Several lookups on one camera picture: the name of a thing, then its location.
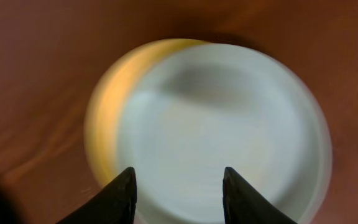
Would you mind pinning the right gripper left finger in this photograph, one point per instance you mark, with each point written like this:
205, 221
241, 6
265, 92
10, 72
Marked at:
114, 204

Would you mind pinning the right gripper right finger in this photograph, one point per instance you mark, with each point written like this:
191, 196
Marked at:
244, 205

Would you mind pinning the yellow plate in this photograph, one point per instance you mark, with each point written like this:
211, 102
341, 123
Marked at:
108, 99

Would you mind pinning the mint plate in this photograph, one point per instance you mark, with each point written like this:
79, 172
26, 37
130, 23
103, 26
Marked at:
213, 106

